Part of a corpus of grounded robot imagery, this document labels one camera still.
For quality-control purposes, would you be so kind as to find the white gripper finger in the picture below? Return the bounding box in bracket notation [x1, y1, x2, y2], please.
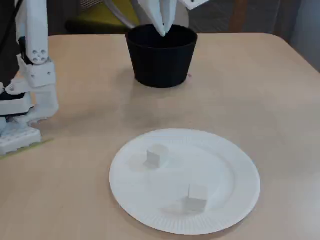
[163, 0, 178, 35]
[138, 0, 167, 38]

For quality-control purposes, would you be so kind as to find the white block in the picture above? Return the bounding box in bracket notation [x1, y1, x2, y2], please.
[146, 143, 171, 169]
[183, 184, 209, 213]

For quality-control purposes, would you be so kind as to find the white paper plate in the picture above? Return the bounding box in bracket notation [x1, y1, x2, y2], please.
[109, 128, 262, 236]

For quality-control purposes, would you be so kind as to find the black plastic cup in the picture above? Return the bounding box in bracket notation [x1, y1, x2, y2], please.
[125, 24, 199, 89]

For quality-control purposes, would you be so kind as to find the green base mat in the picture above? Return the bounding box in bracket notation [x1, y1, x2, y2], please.
[0, 138, 55, 159]

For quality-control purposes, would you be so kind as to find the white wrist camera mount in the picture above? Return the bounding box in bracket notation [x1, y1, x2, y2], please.
[178, 0, 210, 11]

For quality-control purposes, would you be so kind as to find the wooden post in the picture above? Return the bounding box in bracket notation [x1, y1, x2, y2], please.
[231, 0, 248, 33]

